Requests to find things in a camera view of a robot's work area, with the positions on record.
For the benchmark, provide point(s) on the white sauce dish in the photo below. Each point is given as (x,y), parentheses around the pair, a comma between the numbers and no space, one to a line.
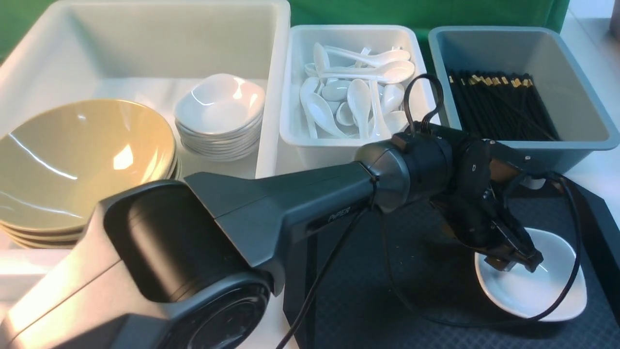
(523,293)

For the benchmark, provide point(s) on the white spoon left lower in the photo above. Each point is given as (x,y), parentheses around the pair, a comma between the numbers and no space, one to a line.
(319,110)

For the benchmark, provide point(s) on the white spoon top long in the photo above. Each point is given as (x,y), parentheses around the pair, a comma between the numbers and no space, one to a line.
(376,60)

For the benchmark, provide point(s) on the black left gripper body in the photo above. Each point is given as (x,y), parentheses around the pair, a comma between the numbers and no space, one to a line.
(466,205)

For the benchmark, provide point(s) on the white spoon upper horizontal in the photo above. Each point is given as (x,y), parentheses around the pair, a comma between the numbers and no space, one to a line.
(390,73)

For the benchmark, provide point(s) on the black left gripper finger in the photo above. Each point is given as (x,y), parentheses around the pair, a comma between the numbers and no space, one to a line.
(506,225)
(503,253)

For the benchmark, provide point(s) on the blue-grey chopstick bin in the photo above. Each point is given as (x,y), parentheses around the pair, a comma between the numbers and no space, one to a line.
(582,123)

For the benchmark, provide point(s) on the stack of white sauce dishes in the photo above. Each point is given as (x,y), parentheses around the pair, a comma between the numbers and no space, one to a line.
(220,118)

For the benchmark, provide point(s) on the olive noodle bowl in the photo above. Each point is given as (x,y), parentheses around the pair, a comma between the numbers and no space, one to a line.
(92,125)

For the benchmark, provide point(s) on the pile of black chopsticks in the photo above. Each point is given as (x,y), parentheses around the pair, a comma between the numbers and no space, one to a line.
(501,106)

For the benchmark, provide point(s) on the black textured serving tray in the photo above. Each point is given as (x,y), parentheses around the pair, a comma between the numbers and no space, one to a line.
(355,308)

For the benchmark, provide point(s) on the white spoon bin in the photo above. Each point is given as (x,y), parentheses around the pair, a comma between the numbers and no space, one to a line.
(315,147)

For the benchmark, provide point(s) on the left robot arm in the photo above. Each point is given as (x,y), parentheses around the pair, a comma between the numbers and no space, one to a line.
(192,264)

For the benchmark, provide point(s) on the white spoon right lower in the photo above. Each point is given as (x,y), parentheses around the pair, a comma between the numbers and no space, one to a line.
(396,121)

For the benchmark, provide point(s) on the white spoon centre upright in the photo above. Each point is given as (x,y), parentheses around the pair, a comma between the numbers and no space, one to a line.
(359,102)

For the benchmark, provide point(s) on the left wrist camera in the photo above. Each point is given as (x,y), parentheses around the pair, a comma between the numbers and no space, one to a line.
(508,165)

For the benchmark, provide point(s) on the stack of olive bowls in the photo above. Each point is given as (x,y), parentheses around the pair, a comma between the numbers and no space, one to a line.
(48,237)

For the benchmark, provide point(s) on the large white plastic tub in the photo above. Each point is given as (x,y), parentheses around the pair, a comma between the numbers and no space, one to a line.
(151,52)

